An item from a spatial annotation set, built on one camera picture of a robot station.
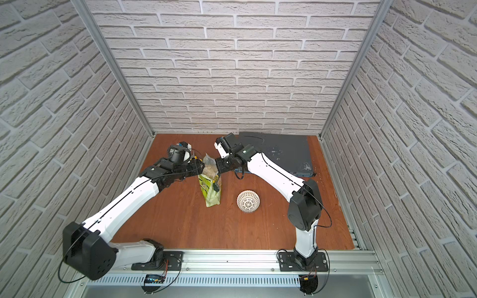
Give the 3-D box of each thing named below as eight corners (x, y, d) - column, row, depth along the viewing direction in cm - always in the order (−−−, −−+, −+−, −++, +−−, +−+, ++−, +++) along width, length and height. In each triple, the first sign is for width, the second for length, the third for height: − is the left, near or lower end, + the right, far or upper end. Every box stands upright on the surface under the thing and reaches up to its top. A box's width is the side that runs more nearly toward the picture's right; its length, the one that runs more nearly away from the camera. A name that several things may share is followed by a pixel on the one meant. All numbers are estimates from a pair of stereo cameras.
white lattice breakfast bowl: (236, 212, 88) (236, 209, 85) (237, 194, 95) (237, 190, 91) (259, 212, 88) (260, 209, 85) (258, 194, 95) (259, 190, 91)
